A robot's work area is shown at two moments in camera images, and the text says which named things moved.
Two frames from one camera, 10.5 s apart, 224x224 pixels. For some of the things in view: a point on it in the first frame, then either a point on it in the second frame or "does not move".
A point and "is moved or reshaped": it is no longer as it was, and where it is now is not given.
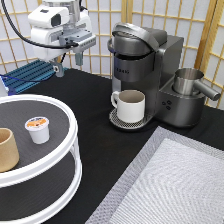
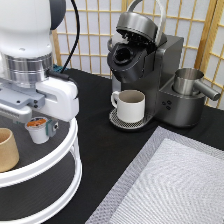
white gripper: [56, 31] → [65, 107]
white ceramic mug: [130, 104] does not move
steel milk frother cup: [185, 82] does not move
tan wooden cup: [9, 156] does not move
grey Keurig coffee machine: [145, 60] is moved or reshaped
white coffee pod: [39, 129] does not move
